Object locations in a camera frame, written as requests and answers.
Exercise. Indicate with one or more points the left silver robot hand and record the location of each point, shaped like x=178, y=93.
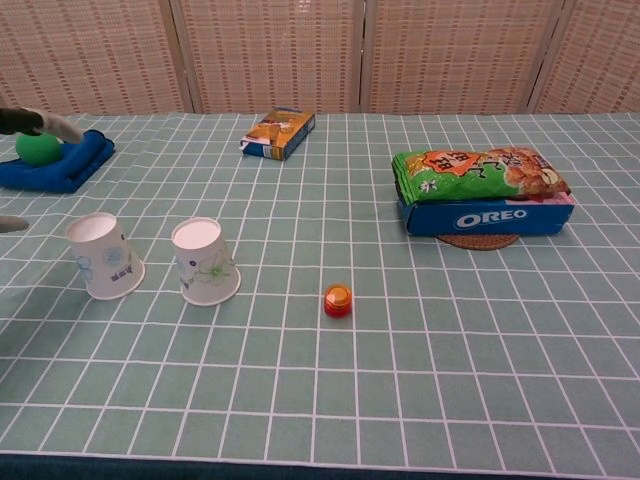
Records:
x=20, y=120

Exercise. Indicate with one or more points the white paper cup blue print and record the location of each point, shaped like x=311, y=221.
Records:
x=107, y=260

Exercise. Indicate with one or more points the white paper cup green flower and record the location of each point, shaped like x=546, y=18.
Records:
x=207, y=265

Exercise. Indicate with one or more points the green ball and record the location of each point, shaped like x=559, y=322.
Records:
x=38, y=150

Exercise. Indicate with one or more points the blue folded cloth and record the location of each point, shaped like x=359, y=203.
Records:
x=80, y=162

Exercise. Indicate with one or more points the blue yellow snack box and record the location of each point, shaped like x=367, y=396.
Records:
x=280, y=135

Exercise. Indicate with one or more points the bamboo folding screen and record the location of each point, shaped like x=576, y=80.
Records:
x=275, y=50

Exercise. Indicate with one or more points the orange bottle cap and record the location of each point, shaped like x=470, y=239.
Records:
x=338, y=302

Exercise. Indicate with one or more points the green checked tablecloth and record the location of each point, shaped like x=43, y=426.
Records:
x=350, y=380

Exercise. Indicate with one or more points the green snack bag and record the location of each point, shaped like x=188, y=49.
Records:
x=465, y=175

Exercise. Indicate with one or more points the round woven coaster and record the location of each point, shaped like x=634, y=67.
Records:
x=480, y=242

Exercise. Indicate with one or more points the blue Oreo cookie box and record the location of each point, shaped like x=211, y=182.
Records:
x=487, y=220

